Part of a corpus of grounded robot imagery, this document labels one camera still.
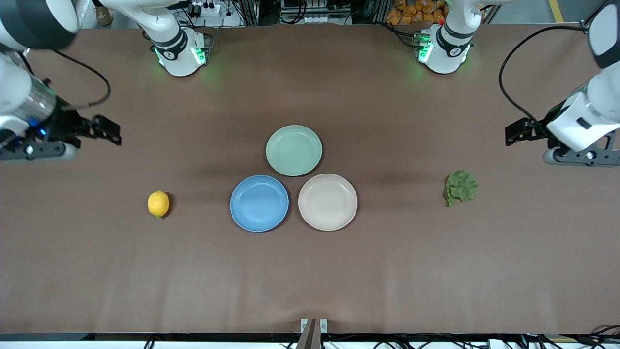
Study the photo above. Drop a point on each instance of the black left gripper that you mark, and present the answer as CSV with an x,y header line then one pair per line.
x,y
536,130

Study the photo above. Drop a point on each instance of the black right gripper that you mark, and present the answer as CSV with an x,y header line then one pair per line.
x,y
64,126

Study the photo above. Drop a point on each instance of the green lettuce leaf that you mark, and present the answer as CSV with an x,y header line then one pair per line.
x,y
461,187

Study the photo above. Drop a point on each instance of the yellow lemon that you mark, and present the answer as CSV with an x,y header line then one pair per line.
x,y
158,204

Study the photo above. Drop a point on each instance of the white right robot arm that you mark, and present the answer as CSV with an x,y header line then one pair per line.
x,y
178,54

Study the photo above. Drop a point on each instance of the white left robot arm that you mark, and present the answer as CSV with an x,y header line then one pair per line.
x,y
445,53

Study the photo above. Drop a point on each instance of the brown cardboard object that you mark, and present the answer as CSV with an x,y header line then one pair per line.
x,y
103,15

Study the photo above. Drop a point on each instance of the white power strip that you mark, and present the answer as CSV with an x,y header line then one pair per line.
x,y
207,8

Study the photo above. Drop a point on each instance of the bag of orange items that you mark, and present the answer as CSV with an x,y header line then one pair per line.
x,y
416,10

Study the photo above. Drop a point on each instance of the blue round plate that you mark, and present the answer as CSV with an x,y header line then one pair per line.
x,y
259,203

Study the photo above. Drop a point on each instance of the green round plate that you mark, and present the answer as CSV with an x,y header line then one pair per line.
x,y
294,150

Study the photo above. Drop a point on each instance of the beige round plate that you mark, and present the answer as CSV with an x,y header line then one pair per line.
x,y
328,201

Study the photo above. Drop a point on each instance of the aluminium frame profile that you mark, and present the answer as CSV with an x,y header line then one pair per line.
x,y
592,19

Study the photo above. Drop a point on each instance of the grey metal camera bracket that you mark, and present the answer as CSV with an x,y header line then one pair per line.
x,y
314,329

